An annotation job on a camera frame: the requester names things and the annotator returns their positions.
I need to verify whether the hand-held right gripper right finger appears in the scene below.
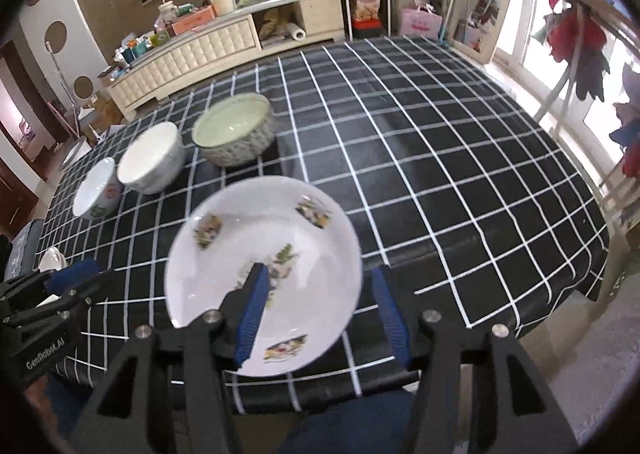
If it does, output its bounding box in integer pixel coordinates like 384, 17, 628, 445
370, 264, 581, 454

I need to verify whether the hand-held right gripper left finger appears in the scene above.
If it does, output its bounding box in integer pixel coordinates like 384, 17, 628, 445
65, 261, 273, 454

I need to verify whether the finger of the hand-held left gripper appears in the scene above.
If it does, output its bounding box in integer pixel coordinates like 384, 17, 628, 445
0, 259, 117, 325

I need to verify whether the white floral plate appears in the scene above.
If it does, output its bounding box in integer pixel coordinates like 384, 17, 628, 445
164, 175, 363, 379

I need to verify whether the small floral bowl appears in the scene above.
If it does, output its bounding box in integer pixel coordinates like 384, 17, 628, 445
72, 157, 125, 221

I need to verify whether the white bowl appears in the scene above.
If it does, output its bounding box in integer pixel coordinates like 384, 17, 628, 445
116, 122, 186, 195

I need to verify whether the green patterned bowl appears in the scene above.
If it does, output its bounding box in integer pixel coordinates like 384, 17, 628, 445
191, 93, 277, 167

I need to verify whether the grey-blue chair cover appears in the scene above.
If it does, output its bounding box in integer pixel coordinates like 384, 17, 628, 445
9, 219, 47, 281

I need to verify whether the person's blue trouser leg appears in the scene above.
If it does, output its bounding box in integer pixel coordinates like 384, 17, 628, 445
280, 386, 421, 454

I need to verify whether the white basin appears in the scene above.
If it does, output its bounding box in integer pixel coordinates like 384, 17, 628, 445
60, 137, 93, 172

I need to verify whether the black white checked tablecloth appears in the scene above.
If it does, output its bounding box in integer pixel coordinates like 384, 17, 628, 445
35, 34, 613, 415

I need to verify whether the cardboard box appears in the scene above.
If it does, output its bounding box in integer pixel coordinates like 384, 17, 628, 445
92, 94, 125, 129

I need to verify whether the white standing pole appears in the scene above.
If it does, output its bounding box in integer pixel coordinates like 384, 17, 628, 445
45, 40, 83, 137

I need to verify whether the cream TV cabinet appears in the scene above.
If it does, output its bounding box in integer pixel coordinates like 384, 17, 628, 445
107, 0, 347, 117

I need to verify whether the orange box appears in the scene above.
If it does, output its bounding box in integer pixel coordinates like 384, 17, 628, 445
170, 7, 217, 36

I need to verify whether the red box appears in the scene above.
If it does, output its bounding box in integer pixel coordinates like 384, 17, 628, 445
352, 17, 383, 40

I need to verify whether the pink bag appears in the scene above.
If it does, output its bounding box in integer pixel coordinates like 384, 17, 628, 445
400, 4, 443, 39

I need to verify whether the red hanging garment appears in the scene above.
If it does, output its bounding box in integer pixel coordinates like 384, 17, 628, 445
545, 9, 611, 102

